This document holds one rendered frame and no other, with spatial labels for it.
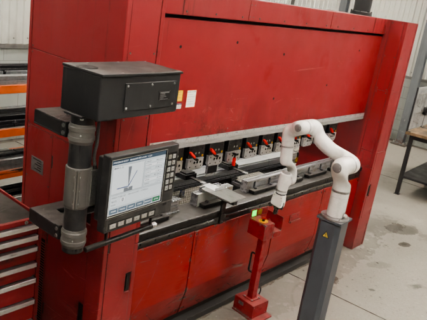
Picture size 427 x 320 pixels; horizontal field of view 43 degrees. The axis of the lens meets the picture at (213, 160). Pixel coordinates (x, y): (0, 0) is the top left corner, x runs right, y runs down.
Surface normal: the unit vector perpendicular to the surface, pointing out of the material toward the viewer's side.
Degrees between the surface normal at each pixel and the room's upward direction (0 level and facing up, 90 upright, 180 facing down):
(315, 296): 90
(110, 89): 90
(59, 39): 90
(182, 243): 90
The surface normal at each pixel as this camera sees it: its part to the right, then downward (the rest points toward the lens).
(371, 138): -0.66, 0.13
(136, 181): 0.79, 0.29
